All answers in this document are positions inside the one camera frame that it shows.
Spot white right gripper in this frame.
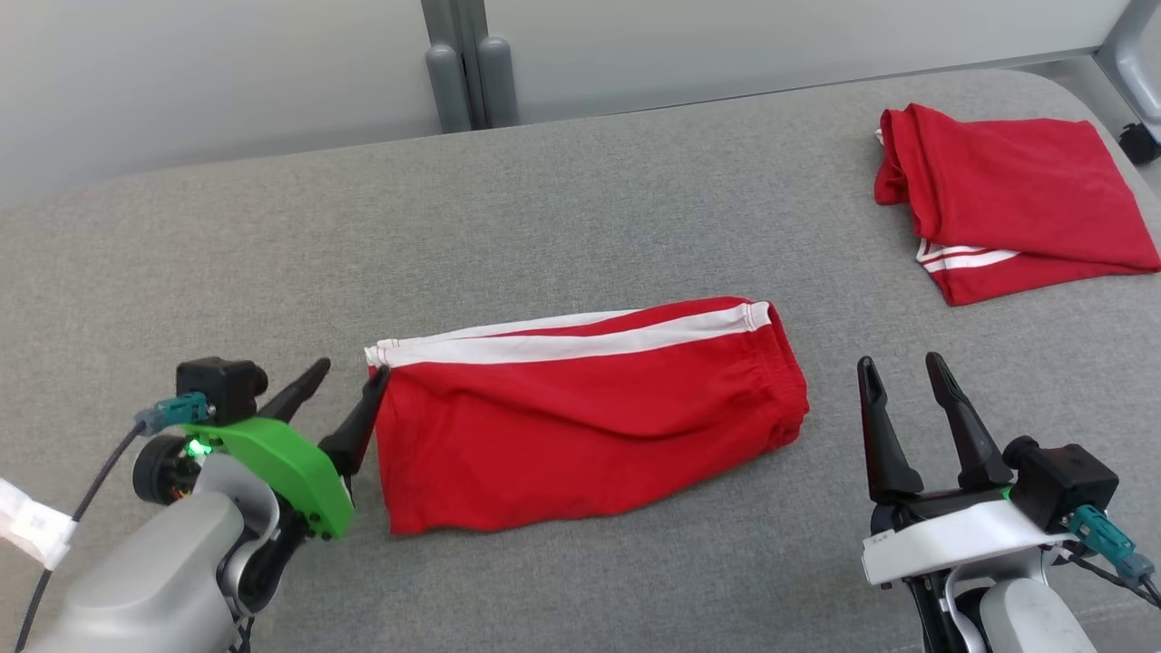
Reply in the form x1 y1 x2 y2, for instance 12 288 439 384
856 352 1076 589

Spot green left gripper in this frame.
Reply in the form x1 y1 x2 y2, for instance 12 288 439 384
190 356 393 541

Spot red white-striped shorts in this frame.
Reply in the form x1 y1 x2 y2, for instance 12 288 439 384
363 297 810 536

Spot red basketball jersey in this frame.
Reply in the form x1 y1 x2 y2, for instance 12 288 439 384
873 102 1161 307

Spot grey round bumper tube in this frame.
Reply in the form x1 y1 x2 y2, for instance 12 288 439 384
426 44 473 135
476 36 520 128

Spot black caster wheel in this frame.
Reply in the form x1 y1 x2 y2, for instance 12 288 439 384
1117 122 1161 167

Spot left teal-plug black cable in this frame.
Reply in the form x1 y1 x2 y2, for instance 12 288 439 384
14 392 214 653

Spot teal-plug black cable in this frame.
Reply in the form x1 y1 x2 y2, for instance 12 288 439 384
14 392 214 653
1066 503 1161 609

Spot right teal-plug black cable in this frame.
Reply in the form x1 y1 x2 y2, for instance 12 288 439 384
1066 503 1161 609

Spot white cable label tag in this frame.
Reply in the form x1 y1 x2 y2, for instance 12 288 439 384
0 478 78 572

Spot grey vertical frame post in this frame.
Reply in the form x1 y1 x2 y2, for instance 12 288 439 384
422 0 491 132

